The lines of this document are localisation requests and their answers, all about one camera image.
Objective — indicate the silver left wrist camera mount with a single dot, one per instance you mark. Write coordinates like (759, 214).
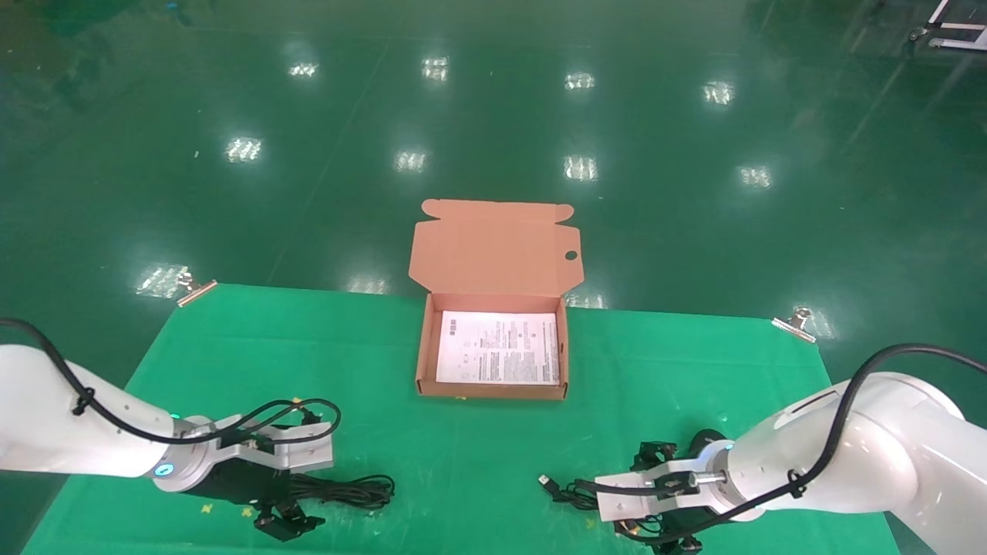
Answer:
(304, 455)

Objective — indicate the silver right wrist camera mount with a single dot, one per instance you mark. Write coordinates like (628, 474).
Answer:
(624, 501)

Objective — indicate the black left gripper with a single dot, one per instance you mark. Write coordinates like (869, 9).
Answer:
(239, 486)

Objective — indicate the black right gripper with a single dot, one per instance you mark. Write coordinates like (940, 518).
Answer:
(690, 526)

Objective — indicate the green table mat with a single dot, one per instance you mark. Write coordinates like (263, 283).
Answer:
(463, 447)

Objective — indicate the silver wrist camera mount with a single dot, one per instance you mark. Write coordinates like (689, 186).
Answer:
(304, 455)
(624, 501)

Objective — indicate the open brown cardboard box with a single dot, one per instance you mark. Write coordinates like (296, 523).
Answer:
(493, 254)

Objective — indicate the metal binder clip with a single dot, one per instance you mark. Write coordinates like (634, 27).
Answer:
(794, 327)
(197, 293)

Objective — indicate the white printed instruction sheet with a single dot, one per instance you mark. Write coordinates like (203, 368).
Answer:
(497, 347)

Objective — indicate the white metal frame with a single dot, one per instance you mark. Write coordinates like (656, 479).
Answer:
(956, 45)

